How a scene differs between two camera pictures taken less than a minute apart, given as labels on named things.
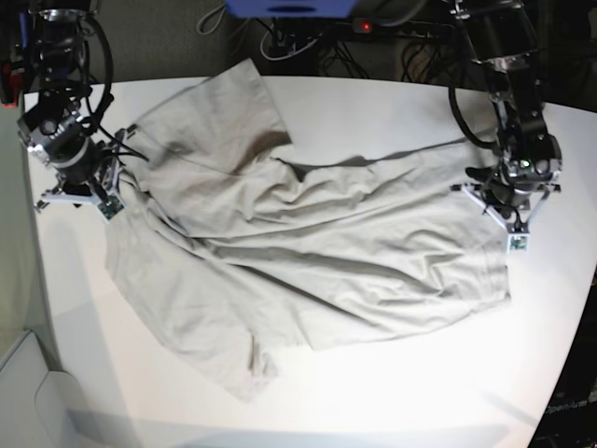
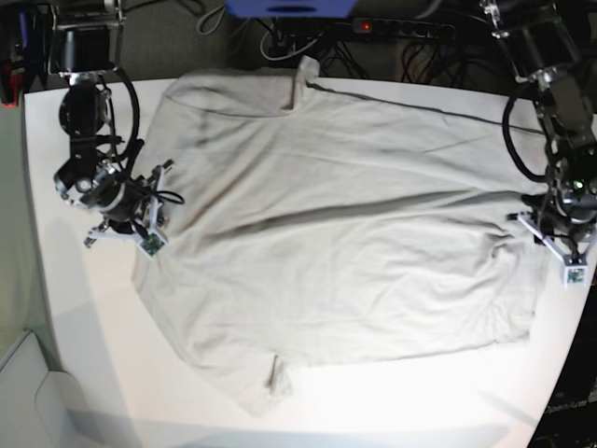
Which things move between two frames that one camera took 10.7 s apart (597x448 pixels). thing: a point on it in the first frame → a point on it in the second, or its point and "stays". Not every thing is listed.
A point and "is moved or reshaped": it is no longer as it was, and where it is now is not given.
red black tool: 11,84 stays
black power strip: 401,27 stays
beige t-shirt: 244,252 is moved or reshaped
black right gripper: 517,175 → 576,199
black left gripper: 62,141 → 100,187
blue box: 291,8 stays
